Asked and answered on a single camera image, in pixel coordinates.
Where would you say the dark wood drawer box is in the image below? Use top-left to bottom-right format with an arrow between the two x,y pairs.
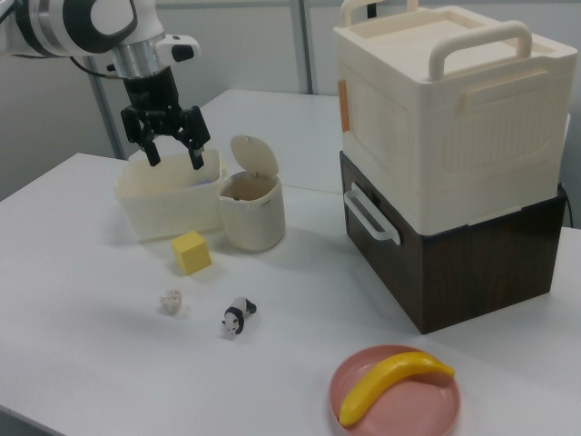
339,150 -> 568,336

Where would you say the cream plastic storage box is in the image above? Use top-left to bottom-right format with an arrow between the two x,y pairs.
332,0 -> 575,236

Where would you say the cream rectangular plastic bin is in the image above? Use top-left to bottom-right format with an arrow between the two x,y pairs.
114,147 -> 229,243

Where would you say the pink plate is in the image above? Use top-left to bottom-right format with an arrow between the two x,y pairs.
328,344 -> 463,436

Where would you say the crumpled paper ball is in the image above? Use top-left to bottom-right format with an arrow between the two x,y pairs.
159,289 -> 184,315

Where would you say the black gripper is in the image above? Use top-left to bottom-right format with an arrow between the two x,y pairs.
120,65 -> 212,171

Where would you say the black cable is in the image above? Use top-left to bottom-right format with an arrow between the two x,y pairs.
67,54 -> 124,82

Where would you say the panda toy figurine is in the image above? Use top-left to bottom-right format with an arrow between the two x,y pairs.
221,296 -> 259,341

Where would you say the yellow toy banana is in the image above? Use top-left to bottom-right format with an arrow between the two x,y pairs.
339,351 -> 456,427

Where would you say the cream trash can with lid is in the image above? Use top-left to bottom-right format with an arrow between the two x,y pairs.
217,134 -> 287,253

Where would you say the yellow foam cube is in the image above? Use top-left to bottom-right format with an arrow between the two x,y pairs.
170,230 -> 213,276

